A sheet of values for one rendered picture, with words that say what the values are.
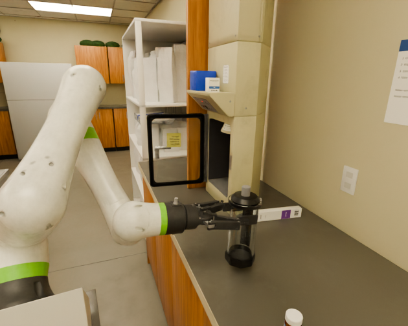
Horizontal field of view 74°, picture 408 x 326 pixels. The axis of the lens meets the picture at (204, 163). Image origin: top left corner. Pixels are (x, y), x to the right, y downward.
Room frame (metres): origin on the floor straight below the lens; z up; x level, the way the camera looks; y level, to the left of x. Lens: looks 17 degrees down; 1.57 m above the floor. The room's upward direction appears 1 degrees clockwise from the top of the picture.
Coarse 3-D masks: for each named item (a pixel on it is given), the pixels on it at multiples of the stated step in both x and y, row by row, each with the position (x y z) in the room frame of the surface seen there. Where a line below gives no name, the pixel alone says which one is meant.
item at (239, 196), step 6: (246, 186) 0.79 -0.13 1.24; (240, 192) 0.81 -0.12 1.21; (246, 192) 0.77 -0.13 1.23; (252, 192) 0.81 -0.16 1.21; (234, 198) 0.77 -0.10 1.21; (240, 198) 0.76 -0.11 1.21; (246, 198) 0.76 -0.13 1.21; (252, 198) 0.76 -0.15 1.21; (258, 198) 0.79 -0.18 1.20; (246, 204) 0.74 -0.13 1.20; (252, 204) 0.74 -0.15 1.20
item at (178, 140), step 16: (160, 128) 1.38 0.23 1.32; (176, 128) 1.41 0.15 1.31; (192, 128) 1.43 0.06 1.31; (160, 144) 1.38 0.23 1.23; (176, 144) 1.40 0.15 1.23; (192, 144) 1.43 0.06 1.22; (160, 160) 1.38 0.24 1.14; (176, 160) 1.40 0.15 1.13; (192, 160) 1.43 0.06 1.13; (160, 176) 1.38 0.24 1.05; (176, 176) 1.40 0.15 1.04; (192, 176) 1.43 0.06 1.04
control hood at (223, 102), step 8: (200, 96) 1.26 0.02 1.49; (208, 96) 1.15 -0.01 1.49; (216, 96) 1.13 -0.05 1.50; (224, 96) 1.14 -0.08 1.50; (232, 96) 1.16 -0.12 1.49; (216, 104) 1.15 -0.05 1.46; (224, 104) 1.14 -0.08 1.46; (232, 104) 1.16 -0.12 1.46; (224, 112) 1.15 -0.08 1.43; (232, 112) 1.16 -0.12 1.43
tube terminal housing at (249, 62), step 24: (216, 48) 1.36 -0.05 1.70; (240, 48) 1.17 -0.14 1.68; (264, 48) 1.26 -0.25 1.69; (216, 72) 1.35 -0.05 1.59; (240, 72) 1.17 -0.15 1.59; (264, 72) 1.29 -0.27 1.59; (240, 96) 1.17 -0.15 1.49; (264, 96) 1.33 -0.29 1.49; (240, 120) 1.17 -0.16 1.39; (264, 120) 1.37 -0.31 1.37; (240, 144) 1.18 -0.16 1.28; (240, 168) 1.18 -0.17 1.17; (216, 192) 1.31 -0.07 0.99
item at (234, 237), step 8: (232, 208) 0.76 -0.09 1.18; (232, 216) 0.76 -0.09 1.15; (256, 224) 0.77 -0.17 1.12; (232, 232) 0.76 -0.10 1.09; (240, 232) 0.74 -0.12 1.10; (248, 232) 0.74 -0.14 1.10; (232, 240) 0.75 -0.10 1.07; (240, 240) 0.74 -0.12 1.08; (248, 240) 0.74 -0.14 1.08; (232, 248) 0.75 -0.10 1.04; (240, 248) 0.74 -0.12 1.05; (248, 248) 0.74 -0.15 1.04; (232, 256) 0.75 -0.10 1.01; (240, 256) 0.74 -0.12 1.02; (248, 256) 0.74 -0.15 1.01
